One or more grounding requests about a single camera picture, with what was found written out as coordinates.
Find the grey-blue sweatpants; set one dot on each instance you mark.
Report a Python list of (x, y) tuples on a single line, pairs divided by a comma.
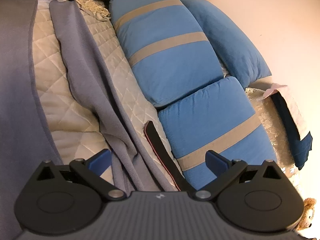
[(82, 62)]

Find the cream lace trimmed cover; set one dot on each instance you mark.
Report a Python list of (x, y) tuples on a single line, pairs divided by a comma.
[(92, 7)]

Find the plain blue pillow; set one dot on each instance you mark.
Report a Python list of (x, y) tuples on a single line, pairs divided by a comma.
[(230, 45)]

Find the cream quilted bedspread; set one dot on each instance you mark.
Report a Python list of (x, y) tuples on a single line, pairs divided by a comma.
[(50, 80)]

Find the blue pillow with beige stripes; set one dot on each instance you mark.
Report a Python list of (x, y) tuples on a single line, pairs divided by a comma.
[(212, 120), (170, 67)]

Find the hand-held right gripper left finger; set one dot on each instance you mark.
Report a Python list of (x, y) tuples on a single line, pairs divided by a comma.
[(101, 160)]

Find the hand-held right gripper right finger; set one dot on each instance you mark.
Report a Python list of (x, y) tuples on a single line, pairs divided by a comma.
[(216, 163)]

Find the brown stuffed toy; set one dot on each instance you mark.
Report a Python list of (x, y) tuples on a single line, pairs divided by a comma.
[(308, 215)]

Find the cream lace cloth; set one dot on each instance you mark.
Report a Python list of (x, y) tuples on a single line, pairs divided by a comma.
[(272, 125)]

